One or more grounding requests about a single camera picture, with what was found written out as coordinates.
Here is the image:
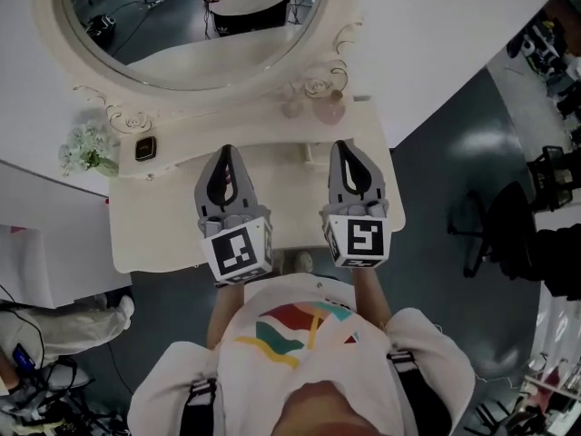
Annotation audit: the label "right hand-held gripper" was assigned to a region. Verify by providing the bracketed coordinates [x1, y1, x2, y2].
[320, 141, 392, 271]

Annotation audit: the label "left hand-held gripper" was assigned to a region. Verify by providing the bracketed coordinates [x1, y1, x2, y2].
[194, 144, 276, 286]

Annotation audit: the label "cream small drawer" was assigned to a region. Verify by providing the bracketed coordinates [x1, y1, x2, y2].
[119, 159, 206, 182]
[302, 139, 335, 166]

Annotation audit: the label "cream dressing table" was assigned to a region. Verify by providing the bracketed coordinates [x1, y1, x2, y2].
[31, 0, 408, 275]

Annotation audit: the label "person's left forearm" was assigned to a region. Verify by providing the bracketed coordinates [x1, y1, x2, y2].
[205, 282, 247, 350]

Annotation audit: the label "person's right forearm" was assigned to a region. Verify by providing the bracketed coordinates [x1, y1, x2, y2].
[352, 267, 394, 336]

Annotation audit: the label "person's right hand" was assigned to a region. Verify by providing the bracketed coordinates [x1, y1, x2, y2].
[335, 200, 391, 218]

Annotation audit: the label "person's left hand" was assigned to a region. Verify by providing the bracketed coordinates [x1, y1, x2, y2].
[201, 213, 258, 237]

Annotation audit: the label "pink glass bottle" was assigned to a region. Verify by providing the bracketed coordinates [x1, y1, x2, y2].
[314, 89, 350, 125]

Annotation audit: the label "small black box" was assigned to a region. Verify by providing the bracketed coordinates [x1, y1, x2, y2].
[133, 135, 159, 161]

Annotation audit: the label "beige shoe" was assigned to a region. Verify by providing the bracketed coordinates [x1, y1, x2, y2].
[292, 251, 315, 275]

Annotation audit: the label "white flowers in vase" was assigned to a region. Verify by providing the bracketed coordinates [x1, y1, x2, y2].
[57, 122, 121, 180]

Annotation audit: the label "black office chair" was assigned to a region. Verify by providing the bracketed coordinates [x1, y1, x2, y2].
[447, 181, 546, 282]

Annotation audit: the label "white patterned shirt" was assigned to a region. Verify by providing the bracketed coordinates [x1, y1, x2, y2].
[126, 273, 476, 436]

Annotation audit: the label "oval mirror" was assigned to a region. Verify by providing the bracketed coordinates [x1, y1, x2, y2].
[53, 0, 329, 93]

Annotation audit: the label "black metal cart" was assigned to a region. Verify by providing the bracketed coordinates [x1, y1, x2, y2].
[526, 144, 580, 213]

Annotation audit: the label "black garment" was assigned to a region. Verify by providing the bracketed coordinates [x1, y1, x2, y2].
[535, 227, 581, 302]

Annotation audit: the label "blue screen device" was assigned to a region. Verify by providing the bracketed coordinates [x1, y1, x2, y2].
[12, 343, 36, 372]

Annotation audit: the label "black harness strap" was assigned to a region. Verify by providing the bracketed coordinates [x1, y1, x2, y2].
[385, 351, 455, 436]
[182, 377, 220, 436]

